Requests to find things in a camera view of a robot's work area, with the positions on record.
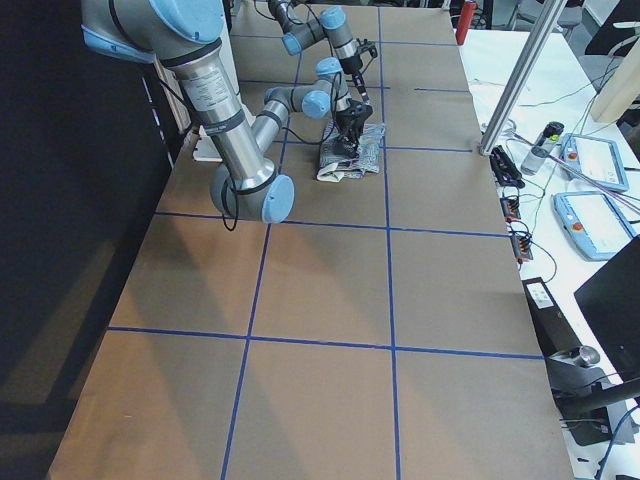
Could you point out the red bottle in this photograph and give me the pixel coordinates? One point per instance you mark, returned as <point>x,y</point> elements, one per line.
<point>464,21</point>

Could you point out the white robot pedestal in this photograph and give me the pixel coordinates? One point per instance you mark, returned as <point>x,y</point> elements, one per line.
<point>205,149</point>

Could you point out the blue teach pendant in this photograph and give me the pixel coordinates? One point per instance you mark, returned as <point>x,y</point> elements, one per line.
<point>594,223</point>
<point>597,158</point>

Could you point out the black box with label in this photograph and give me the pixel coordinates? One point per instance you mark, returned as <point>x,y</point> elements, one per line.
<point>553,331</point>

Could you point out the lower blue teach pendant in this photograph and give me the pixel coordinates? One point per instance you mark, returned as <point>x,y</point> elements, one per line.
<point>594,223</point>

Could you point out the upper blue teach pendant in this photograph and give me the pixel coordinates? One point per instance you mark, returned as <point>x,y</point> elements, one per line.
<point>597,158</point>

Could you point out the wooden beam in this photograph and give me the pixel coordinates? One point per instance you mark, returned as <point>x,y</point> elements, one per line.
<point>620,91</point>

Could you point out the aluminium frame post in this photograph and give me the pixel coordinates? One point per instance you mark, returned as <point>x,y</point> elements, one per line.
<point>537,38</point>

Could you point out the striped polo shirt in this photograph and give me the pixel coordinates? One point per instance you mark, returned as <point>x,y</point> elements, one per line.
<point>337,161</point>

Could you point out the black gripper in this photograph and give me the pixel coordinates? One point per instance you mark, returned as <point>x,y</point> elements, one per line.
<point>346,121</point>
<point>354,66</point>

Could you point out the black clamp tool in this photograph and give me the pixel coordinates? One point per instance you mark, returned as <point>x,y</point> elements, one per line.
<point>504,169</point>

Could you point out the black monitor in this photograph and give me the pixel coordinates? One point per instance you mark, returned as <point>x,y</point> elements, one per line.
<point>609,302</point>

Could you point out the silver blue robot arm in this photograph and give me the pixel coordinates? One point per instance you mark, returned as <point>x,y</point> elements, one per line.
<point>186,37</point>
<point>332,25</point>

